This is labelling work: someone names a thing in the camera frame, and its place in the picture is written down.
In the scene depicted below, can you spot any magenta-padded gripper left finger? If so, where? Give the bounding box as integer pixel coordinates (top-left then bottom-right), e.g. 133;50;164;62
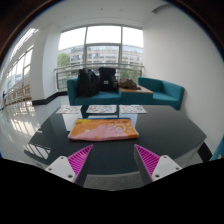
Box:
44;143;94;187

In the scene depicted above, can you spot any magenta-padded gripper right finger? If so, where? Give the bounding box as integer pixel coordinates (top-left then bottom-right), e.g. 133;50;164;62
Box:
133;143;183;186

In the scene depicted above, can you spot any orange pink yellow printed towel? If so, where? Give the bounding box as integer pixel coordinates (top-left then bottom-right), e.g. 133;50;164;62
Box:
67;118;140;142

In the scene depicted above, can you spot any teal chair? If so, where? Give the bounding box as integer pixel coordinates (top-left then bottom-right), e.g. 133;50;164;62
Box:
209;134;224;162

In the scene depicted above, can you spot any wooden-topped teal side table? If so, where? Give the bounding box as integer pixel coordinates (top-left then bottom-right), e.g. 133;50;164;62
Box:
118;85;155;106

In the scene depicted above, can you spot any wooden balustrade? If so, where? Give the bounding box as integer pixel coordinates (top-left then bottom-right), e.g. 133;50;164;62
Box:
2;83;33;107

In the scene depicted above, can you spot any bulky black backpack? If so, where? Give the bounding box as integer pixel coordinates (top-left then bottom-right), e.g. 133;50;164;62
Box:
77;68;100;98

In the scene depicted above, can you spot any brown bag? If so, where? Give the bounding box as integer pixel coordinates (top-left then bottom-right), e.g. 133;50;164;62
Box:
117;78;142;91

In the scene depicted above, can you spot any black backpack with label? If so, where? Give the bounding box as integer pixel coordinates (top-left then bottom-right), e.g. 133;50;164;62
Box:
98;67;118;92

